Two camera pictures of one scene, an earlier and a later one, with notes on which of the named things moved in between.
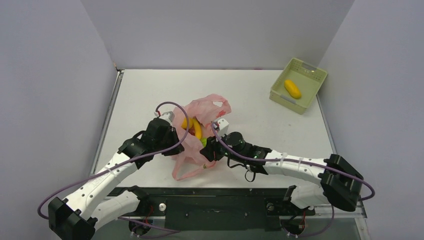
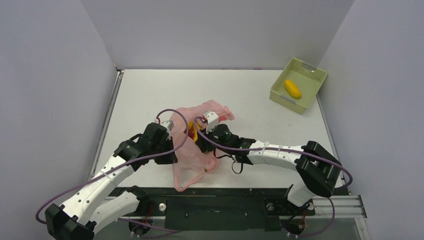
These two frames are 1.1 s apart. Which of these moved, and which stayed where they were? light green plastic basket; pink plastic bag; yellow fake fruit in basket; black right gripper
Moved: pink plastic bag; black right gripper
Stayed: yellow fake fruit in basket; light green plastic basket
